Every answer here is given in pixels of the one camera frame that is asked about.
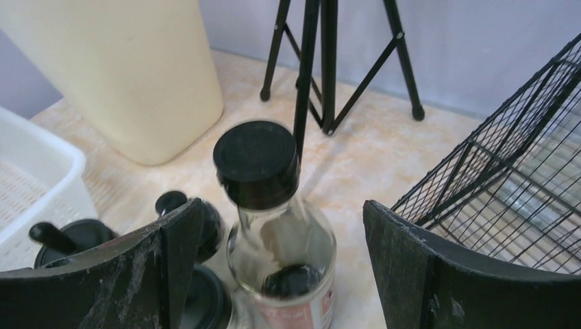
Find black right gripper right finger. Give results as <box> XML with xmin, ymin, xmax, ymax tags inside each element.
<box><xmin>362</xmin><ymin>200</ymin><xmax>580</xmax><ymax>328</ymax></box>

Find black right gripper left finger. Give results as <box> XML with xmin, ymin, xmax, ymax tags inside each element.
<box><xmin>1</xmin><ymin>199</ymin><xmax>200</xmax><ymax>328</ymax></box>

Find black-lid clear jar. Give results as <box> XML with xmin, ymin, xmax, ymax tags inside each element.
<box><xmin>179</xmin><ymin>265</ymin><xmax>233</xmax><ymax>329</ymax></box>

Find black-lid jar white beads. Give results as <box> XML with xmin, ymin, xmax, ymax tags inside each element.
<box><xmin>28</xmin><ymin>219</ymin><xmax>119</xmax><ymax>269</ymax></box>

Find shiny black-lid spice jar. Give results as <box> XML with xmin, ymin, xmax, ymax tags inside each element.
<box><xmin>155</xmin><ymin>190</ymin><xmax>225</xmax><ymax>264</ymax></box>

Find tall sauce bottle black cap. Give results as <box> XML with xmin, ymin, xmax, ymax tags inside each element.
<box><xmin>213</xmin><ymin>120</ymin><xmax>336</xmax><ymax>328</ymax></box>

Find white plastic perforated basket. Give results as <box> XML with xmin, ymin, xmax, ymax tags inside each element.
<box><xmin>1</xmin><ymin>108</ymin><xmax>97</xmax><ymax>271</ymax></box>

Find cream plastic waste bin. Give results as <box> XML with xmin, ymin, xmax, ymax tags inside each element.
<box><xmin>1</xmin><ymin>1</ymin><xmax>224</xmax><ymax>166</ymax></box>

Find black tripod music stand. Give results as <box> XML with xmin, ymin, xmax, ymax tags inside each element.
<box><xmin>260</xmin><ymin>0</ymin><xmax>425</xmax><ymax>154</ymax></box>

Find black wire basket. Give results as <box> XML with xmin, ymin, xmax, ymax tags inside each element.
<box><xmin>393</xmin><ymin>37</ymin><xmax>580</xmax><ymax>275</ymax></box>

